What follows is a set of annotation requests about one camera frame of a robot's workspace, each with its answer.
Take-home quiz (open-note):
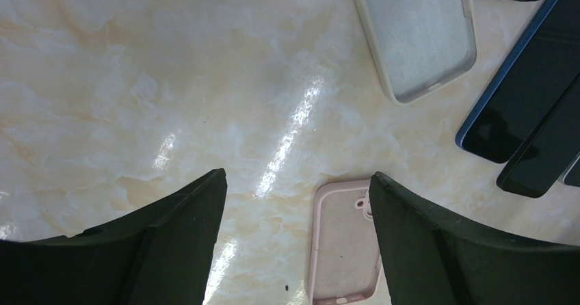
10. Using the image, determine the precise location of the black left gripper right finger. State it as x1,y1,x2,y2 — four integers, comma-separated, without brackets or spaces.
369,172,579,304

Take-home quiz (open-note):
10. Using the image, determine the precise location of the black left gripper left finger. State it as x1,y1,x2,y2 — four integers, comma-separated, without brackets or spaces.
1,169,227,304

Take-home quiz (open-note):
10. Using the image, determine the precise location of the pink phone case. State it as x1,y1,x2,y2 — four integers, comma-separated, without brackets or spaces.
306,180,382,304

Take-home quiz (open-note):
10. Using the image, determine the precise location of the white-edged black phone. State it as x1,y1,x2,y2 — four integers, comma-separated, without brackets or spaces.
559,155,580,187

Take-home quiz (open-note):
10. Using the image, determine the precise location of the white translucent phone case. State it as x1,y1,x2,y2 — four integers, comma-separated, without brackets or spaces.
354,0,477,105

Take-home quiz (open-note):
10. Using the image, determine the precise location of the blue-edged black phone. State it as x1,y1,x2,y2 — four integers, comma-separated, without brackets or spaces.
455,0,579,163

